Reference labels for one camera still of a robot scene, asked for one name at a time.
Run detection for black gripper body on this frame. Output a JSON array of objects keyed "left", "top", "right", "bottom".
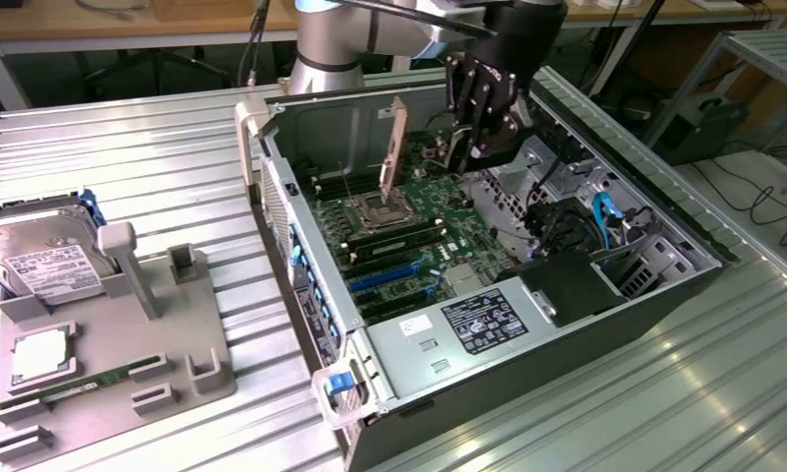
[{"left": 462, "top": 0, "right": 569, "bottom": 93}]

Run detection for green motherboard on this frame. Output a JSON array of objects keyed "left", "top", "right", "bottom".
[{"left": 299, "top": 128, "right": 508, "bottom": 326}]

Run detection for CPU socket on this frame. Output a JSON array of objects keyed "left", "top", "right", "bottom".
[{"left": 354, "top": 193, "right": 409, "bottom": 231}]

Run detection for black RAM slots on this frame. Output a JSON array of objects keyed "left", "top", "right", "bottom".
[{"left": 307, "top": 167, "right": 378, "bottom": 202}]

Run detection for installed black RAM stick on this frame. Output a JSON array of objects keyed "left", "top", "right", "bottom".
[{"left": 341, "top": 218, "right": 448, "bottom": 263}]

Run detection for silver chipset heatsink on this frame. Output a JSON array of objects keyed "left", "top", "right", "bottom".
[{"left": 440, "top": 264, "right": 494, "bottom": 292}]

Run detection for black box on floor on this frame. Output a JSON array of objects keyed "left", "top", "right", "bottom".
[{"left": 653, "top": 96, "right": 749, "bottom": 166}]

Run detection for black plastic air shroud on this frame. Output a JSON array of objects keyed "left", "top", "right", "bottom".
[{"left": 514, "top": 250, "right": 625, "bottom": 329}]

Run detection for blue expansion slot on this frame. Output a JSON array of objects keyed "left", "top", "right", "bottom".
[{"left": 345, "top": 259, "right": 422, "bottom": 292}]

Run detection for metal disk bay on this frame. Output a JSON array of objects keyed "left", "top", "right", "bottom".
[{"left": 592, "top": 208, "right": 724, "bottom": 302}]

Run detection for black expansion slot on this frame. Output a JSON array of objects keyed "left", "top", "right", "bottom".
[{"left": 353, "top": 287, "right": 434, "bottom": 319}]

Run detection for metal slat table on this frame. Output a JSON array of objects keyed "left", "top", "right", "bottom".
[{"left": 672, "top": 28, "right": 787, "bottom": 166}]

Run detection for grey power supply unit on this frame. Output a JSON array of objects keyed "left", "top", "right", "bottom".
[{"left": 358, "top": 274, "right": 560, "bottom": 400}]

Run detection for open black PC case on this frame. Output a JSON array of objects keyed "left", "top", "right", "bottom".
[{"left": 233, "top": 66, "right": 741, "bottom": 472}]

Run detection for black chair base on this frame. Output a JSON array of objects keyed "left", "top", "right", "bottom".
[{"left": 77, "top": 46, "right": 231, "bottom": 102}]

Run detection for wooden desk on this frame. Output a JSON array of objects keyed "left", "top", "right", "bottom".
[{"left": 0, "top": 0, "right": 303, "bottom": 112}]

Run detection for beige case foot blue latch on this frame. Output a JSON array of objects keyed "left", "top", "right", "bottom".
[{"left": 309, "top": 360, "right": 373, "bottom": 430}]

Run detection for grey parts rack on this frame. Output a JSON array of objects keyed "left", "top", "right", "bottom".
[{"left": 0, "top": 220, "right": 238, "bottom": 469}]

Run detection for hard disk in blue caddy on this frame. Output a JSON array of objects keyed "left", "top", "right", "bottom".
[{"left": 0, "top": 188, "right": 119, "bottom": 309}]

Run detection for green RAM stick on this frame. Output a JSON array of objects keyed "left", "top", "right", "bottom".
[{"left": 0, "top": 356, "right": 162, "bottom": 410}]

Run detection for silver CPU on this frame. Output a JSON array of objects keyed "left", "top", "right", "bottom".
[{"left": 8, "top": 333, "right": 74, "bottom": 385}]

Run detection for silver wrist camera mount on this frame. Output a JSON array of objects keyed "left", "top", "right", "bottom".
[{"left": 425, "top": 0, "right": 501, "bottom": 41}]

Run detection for black wire bundle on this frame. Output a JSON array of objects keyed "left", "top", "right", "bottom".
[{"left": 521, "top": 164, "right": 599, "bottom": 260}]

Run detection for blue wire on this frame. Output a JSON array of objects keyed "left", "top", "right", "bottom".
[{"left": 589, "top": 190, "right": 623, "bottom": 253}]

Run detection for black hanging cable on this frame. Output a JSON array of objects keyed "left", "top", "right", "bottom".
[{"left": 237, "top": 0, "right": 271, "bottom": 89}]

